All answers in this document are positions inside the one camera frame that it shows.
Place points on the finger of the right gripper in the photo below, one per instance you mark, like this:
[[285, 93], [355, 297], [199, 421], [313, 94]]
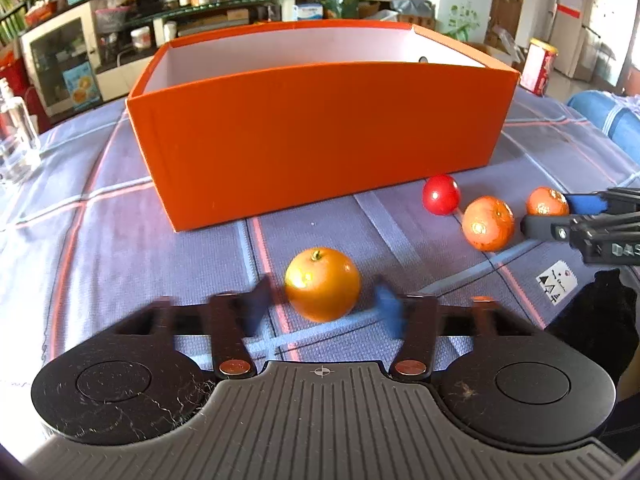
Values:
[[560, 228], [610, 201]]

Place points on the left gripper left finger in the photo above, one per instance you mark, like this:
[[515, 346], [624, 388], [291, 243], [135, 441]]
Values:
[[151, 372]]

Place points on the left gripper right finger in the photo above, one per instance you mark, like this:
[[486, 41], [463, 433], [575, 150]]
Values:
[[495, 375]]

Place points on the small orange tangerine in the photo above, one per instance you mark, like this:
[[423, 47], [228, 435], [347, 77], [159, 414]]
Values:
[[544, 201]]

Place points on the ribbed orange tangerine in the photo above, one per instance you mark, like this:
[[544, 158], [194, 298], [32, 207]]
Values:
[[488, 224]]

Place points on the red cherry tomato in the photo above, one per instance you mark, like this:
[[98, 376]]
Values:
[[441, 195]]

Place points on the large orange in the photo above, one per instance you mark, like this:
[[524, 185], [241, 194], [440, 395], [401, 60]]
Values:
[[322, 284]]

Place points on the blue plaid tablecloth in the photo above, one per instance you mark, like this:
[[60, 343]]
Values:
[[86, 241]]

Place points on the red cylindrical tin can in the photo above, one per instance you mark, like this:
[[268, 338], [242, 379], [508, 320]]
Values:
[[538, 66]]

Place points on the clear glass jar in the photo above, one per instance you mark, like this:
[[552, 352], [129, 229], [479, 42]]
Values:
[[20, 145]]

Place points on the orange cardboard shoe box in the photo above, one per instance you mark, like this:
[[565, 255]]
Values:
[[253, 119]]

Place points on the white TV stand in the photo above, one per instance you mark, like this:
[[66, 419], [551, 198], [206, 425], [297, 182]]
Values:
[[128, 51]]

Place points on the white glass-door cabinet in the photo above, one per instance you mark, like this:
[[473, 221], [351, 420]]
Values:
[[61, 57]]

